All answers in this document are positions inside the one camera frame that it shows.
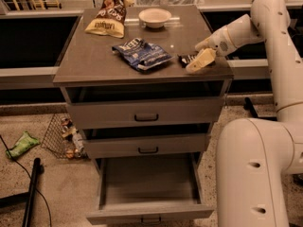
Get grey top drawer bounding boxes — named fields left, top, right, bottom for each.
left=67, top=97, right=223, bottom=130

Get brown yellow chip bag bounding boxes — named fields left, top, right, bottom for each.
left=85, top=0, right=134, bottom=38

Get black stand leg left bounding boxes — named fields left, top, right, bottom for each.
left=0, top=158, right=43, bottom=227

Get green snack bag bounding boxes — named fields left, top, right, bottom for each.
left=6, top=131, right=41, bottom=159

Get wire basket with snacks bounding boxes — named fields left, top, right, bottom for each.
left=42, top=113, right=87, bottom=159

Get grey middle drawer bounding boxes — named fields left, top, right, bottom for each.
left=83, top=133, right=209, bottom=158

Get blue chip bag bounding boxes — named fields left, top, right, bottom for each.
left=112, top=38, right=172, bottom=71

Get black rxbar chocolate bar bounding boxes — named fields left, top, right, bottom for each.
left=178, top=54, right=197, bottom=68

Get black floor cable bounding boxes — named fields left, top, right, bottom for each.
left=0, top=134, right=53, bottom=227

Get grey three-drawer cabinet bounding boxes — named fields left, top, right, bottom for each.
left=54, top=6, right=233, bottom=226

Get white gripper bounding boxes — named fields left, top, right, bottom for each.
left=186, top=26, right=237, bottom=73

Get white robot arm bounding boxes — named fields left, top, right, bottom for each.
left=187, top=0, right=303, bottom=227

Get grey bottom drawer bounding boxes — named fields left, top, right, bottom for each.
left=87, top=153, right=214, bottom=225

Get white ceramic bowl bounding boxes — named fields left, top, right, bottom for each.
left=138, top=9, right=171, bottom=28

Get black stand base right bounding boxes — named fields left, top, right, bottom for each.
left=243, top=97, right=276, bottom=121

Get grey drawer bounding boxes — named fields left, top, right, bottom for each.
left=83, top=133, right=209, bottom=158
left=67, top=97, right=223, bottom=130
left=87, top=153, right=214, bottom=225

